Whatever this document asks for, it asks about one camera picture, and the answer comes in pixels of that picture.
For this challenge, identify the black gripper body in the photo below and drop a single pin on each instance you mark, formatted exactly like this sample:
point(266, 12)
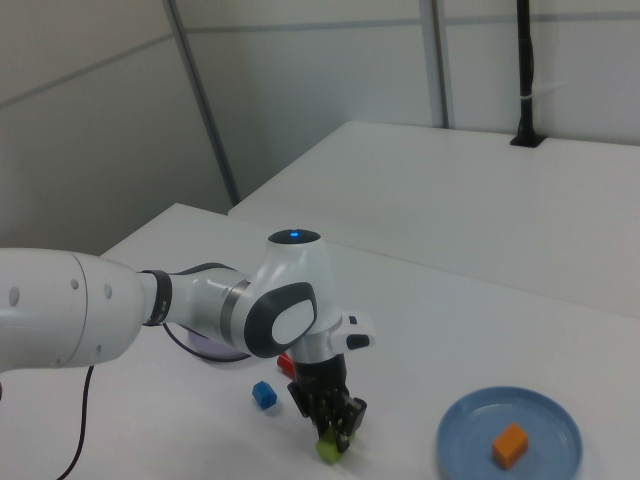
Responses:
point(320, 375)

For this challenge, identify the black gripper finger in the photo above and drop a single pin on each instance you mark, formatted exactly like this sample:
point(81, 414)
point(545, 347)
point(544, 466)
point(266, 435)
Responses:
point(312, 407)
point(350, 415)

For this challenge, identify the red cylinder block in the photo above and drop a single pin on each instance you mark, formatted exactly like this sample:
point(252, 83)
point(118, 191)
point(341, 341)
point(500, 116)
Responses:
point(286, 365)

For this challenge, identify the green rectangular block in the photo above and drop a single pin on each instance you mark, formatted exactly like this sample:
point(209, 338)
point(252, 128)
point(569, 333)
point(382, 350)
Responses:
point(327, 451)

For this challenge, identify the blue hexagonal block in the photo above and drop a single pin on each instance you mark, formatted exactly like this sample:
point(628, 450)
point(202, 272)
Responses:
point(265, 396)

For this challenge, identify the orange rectangular block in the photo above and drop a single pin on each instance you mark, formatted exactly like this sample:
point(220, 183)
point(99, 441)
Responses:
point(510, 445)

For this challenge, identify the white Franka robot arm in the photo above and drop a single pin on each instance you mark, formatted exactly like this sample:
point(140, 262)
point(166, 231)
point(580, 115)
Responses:
point(50, 310)

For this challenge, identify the purple plate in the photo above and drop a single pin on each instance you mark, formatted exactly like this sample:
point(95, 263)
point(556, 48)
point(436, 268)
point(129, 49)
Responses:
point(210, 348)

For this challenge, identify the blue plate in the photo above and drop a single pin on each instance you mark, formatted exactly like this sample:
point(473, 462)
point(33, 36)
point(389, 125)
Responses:
point(470, 440)

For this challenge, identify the white neighbouring table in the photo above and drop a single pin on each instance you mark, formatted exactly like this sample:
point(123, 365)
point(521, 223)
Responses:
point(425, 200)

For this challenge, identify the black pole with base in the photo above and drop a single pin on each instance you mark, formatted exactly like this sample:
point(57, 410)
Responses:
point(525, 75)

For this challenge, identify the grey partition post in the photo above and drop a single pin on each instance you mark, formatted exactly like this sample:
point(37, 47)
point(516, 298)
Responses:
point(203, 100)
point(442, 60)

